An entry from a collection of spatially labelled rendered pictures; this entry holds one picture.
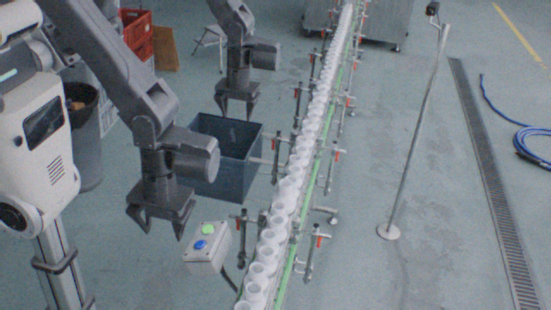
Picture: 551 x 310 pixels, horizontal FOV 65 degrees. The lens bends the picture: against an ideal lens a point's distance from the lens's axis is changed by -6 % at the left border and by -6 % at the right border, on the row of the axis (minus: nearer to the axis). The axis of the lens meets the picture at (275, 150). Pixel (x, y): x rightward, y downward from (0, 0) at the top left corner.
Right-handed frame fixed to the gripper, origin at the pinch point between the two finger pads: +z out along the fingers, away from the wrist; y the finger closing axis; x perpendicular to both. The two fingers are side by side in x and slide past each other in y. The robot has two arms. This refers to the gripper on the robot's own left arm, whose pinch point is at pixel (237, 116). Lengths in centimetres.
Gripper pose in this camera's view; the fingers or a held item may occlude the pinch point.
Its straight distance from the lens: 118.8
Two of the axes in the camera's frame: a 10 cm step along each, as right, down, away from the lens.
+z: -0.6, 8.4, 5.4
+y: -9.7, -1.8, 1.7
